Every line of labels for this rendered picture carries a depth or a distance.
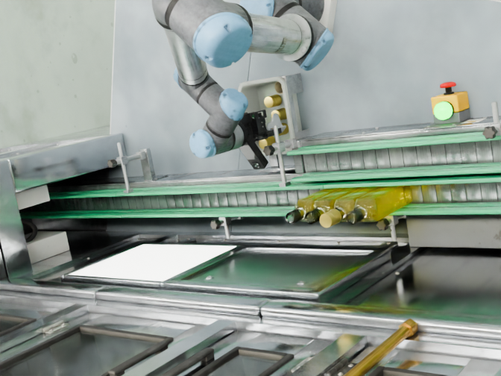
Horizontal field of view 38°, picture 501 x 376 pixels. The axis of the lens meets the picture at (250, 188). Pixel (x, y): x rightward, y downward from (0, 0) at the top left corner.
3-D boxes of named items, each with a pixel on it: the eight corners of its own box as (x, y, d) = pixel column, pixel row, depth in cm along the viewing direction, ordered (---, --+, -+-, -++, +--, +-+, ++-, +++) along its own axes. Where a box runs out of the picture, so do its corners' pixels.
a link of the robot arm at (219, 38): (306, 4, 189) (183, -23, 143) (347, 38, 185) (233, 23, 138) (281, 40, 194) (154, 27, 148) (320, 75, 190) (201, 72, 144)
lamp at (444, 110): (438, 119, 180) (432, 121, 178) (435, 101, 179) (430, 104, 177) (455, 118, 177) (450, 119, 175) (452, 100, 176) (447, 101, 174)
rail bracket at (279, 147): (294, 180, 204) (268, 190, 194) (285, 121, 201) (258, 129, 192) (303, 180, 202) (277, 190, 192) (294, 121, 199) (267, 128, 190)
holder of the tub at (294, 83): (269, 167, 225) (254, 172, 220) (255, 80, 221) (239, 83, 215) (314, 164, 215) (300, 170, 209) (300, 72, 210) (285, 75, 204)
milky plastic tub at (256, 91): (265, 151, 224) (248, 157, 218) (253, 80, 221) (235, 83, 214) (312, 147, 214) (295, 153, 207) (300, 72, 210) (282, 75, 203)
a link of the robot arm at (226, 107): (208, 80, 181) (191, 113, 187) (238, 108, 178) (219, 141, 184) (227, 76, 187) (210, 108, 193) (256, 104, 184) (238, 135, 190)
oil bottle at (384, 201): (393, 202, 187) (352, 224, 170) (390, 181, 186) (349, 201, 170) (413, 202, 183) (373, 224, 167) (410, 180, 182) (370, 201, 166)
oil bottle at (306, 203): (336, 203, 198) (293, 224, 181) (333, 183, 197) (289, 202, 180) (354, 203, 194) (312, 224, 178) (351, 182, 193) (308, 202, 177)
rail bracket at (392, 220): (401, 231, 188) (376, 246, 178) (397, 206, 187) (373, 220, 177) (415, 231, 185) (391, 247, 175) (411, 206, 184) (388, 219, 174)
